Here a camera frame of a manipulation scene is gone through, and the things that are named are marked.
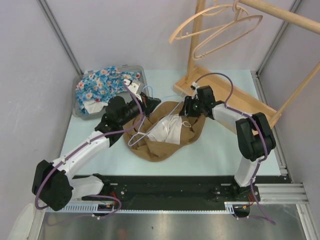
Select light blue wire hanger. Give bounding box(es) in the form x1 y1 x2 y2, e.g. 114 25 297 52
127 84 188 147

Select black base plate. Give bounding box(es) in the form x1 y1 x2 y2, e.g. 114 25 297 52
81 174 262 211

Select upper wooden hanger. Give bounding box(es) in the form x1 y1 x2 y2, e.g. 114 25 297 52
168 0 249 44

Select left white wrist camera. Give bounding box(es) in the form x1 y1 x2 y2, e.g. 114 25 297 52
123 79 144 96

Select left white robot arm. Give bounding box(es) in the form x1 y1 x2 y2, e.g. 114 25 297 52
31 93 161 211

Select tan brown skirt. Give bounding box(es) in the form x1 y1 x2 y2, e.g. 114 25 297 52
123 101 206 162

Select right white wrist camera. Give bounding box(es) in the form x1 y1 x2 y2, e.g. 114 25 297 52
190 81 199 99

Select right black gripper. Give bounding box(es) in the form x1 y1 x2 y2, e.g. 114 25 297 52
179 95 205 118

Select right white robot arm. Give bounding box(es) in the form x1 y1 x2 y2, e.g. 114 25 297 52
179 82 276 201

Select blue floral cloth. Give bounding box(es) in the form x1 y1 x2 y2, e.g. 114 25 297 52
75 66 142 115

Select grey plastic tray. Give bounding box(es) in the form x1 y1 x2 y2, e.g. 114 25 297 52
72 65 147 120

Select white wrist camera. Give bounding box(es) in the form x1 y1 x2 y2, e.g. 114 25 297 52
190 81 199 99
123 79 144 96

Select wooden clothes rack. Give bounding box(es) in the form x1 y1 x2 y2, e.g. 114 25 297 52
173 0 320 127

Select white slotted cable duct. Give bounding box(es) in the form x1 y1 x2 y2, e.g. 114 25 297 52
59 201 237 215

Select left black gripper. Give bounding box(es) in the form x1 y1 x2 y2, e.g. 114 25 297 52
118 92 161 127

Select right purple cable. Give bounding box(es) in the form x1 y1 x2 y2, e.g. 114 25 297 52
193 72 276 226

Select purple cable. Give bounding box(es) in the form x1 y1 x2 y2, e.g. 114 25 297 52
34 79 145 210
193 72 276 226

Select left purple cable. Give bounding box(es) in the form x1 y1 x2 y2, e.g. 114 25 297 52
34 79 145 210

